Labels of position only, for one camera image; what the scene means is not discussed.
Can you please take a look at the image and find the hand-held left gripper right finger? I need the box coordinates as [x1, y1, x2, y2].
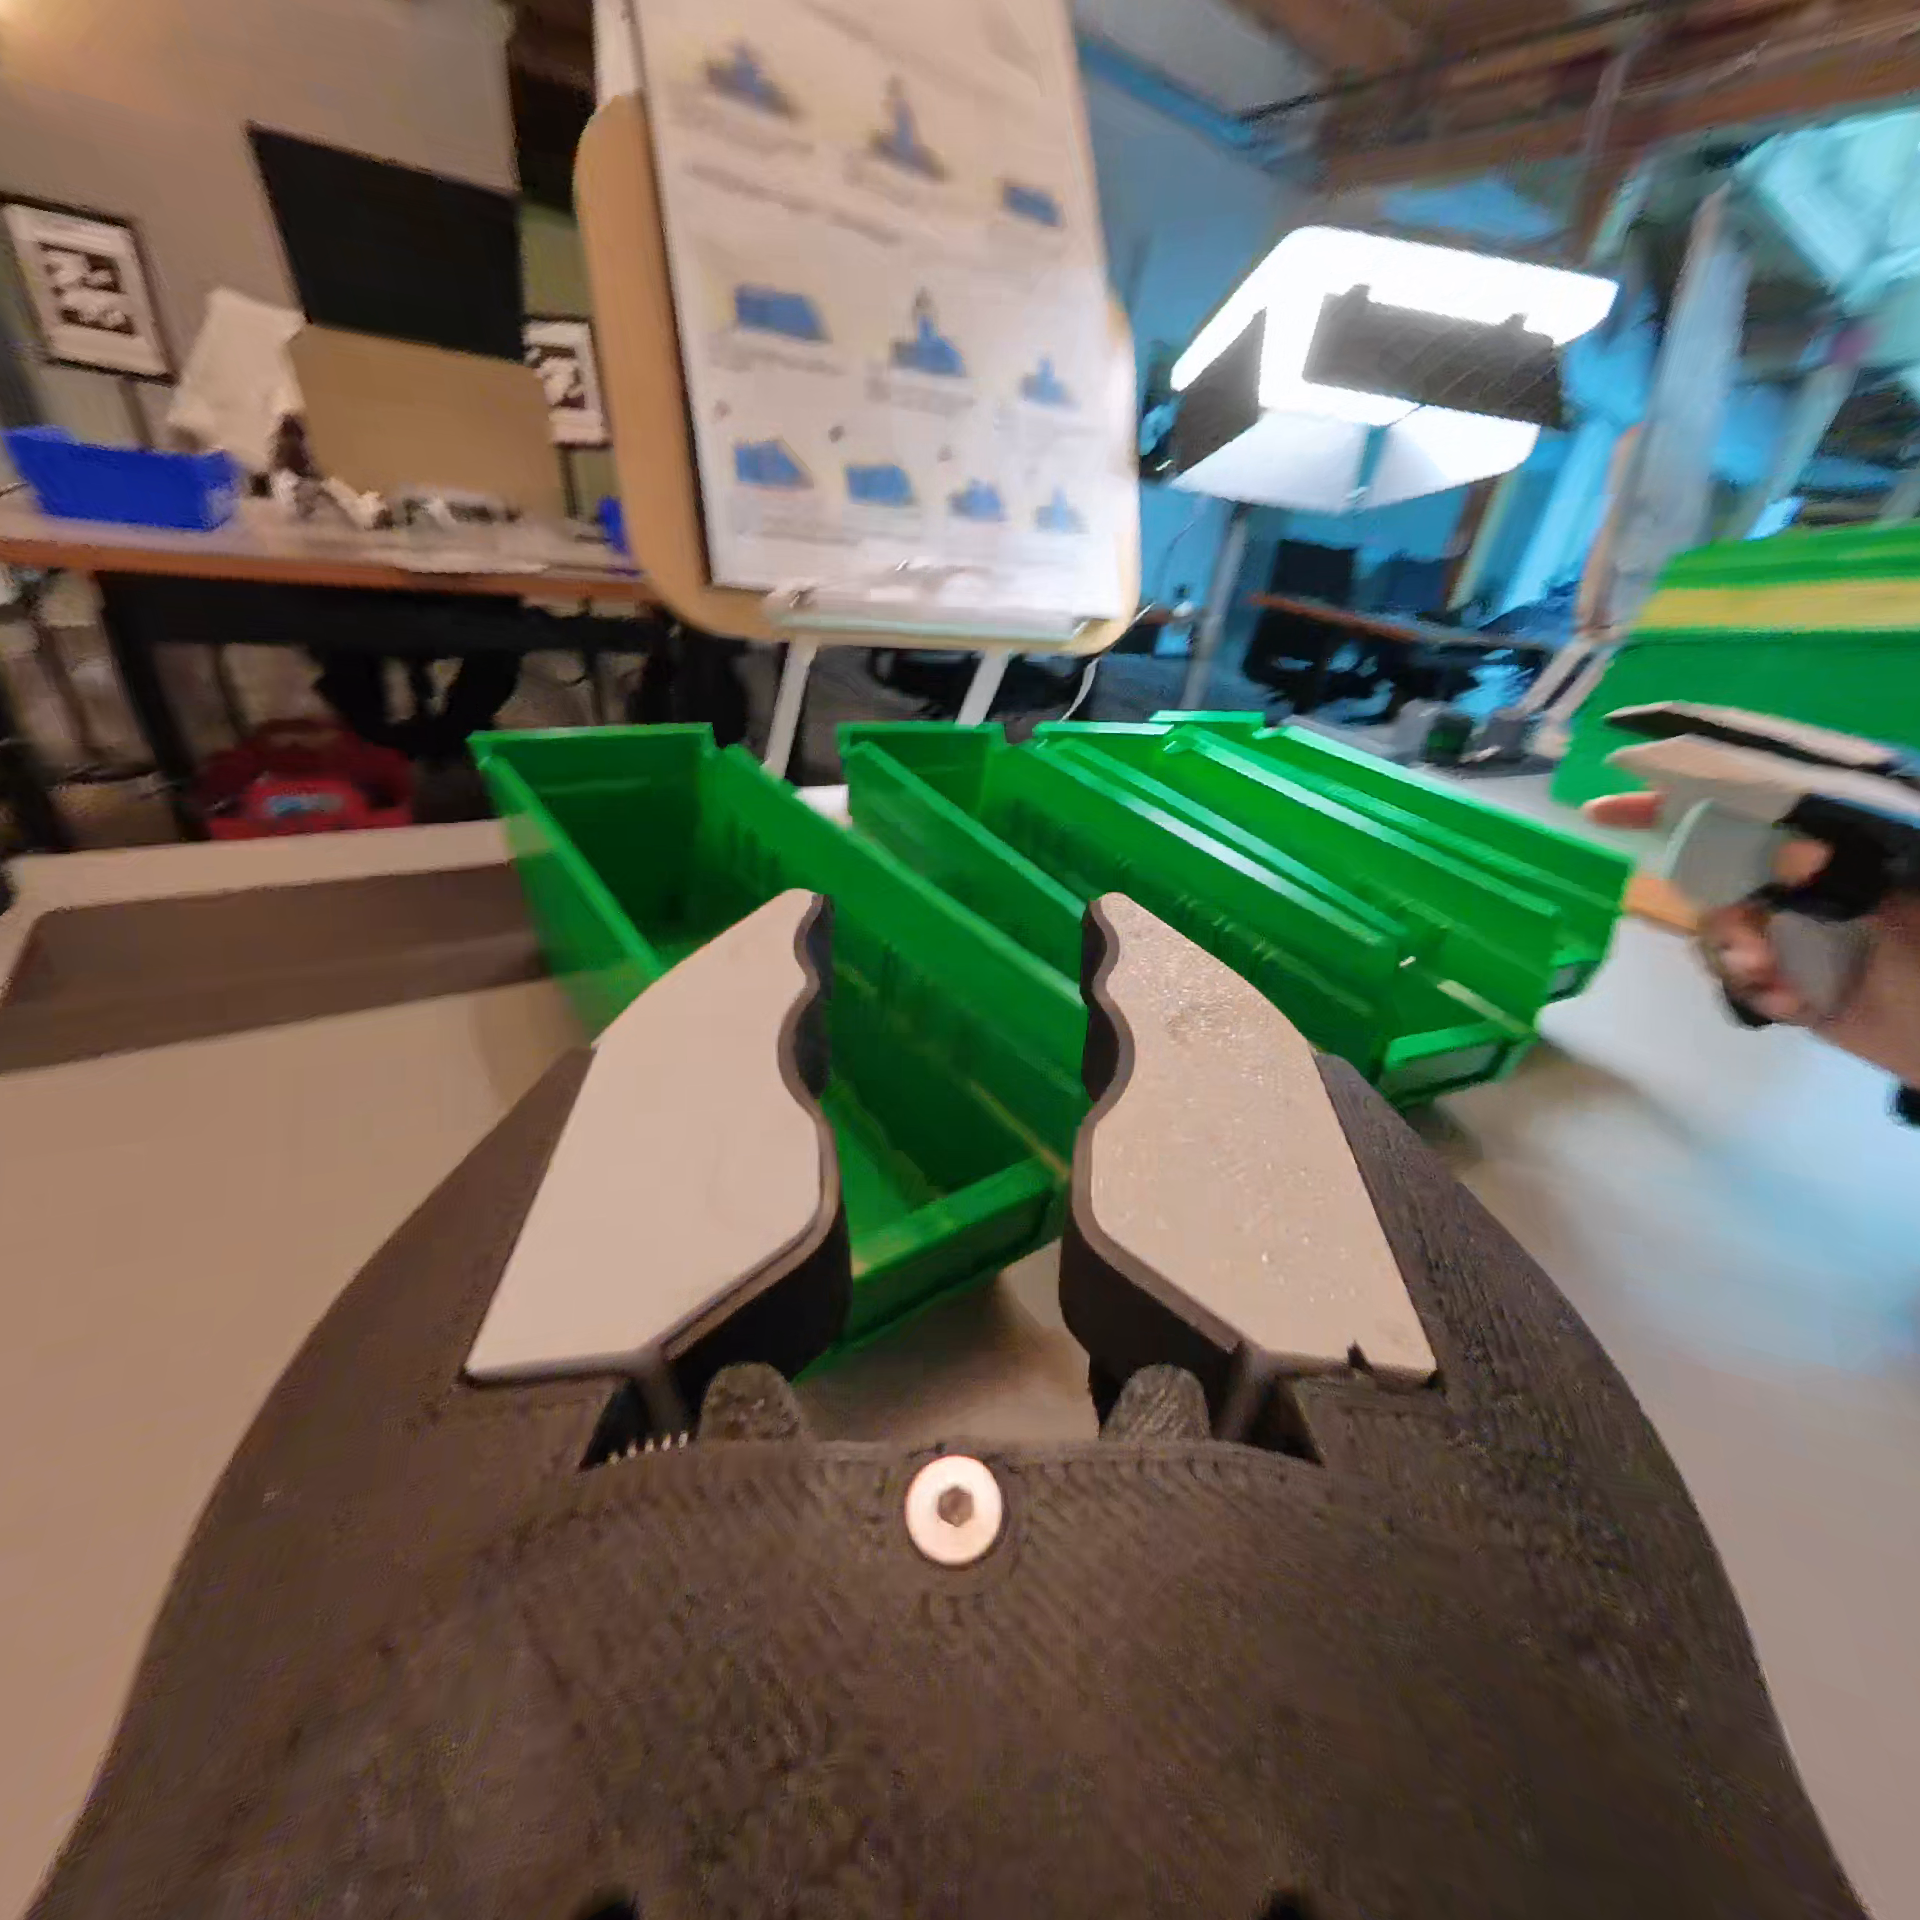
[1058, 893, 1442, 1444]

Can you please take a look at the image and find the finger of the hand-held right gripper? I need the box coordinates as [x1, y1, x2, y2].
[1582, 748, 1893, 832]
[1602, 699, 1920, 782]

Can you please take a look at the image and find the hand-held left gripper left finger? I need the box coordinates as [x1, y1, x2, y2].
[464, 892, 852, 1395]

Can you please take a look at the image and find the green plastic storage bin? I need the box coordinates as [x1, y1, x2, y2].
[1031, 717, 1614, 1007]
[834, 720, 1546, 1115]
[1162, 709, 1636, 963]
[469, 723, 1088, 1382]

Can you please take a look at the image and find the grey desk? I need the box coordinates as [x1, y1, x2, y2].
[0, 779, 1920, 1920]

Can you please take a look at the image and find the person's right hand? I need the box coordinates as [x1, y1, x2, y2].
[1698, 912, 1920, 1092]

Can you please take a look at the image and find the nested green bin stack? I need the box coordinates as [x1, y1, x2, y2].
[1550, 520, 1920, 812]

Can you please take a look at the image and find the studio softbox light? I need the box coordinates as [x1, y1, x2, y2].
[1168, 223, 1622, 514]

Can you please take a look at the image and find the red plastic case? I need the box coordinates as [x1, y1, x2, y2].
[198, 717, 418, 842]

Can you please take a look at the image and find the cardboard box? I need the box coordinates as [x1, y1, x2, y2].
[286, 323, 565, 518]

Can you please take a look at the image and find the framed marker poster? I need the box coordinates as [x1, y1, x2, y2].
[520, 315, 611, 447]
[0, 194, 175, 384]

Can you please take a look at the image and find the blue plastic bin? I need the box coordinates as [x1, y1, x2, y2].
[4, 428, 242, 535]

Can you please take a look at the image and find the printed instruction sheet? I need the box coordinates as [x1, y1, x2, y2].
[621, 0, 1142, 623]

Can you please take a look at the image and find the white crumpled paper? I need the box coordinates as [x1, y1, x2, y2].
[164, 287, 309, 474]

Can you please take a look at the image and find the black wall panel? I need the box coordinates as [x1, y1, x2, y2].
[246, 128, 527, 360]

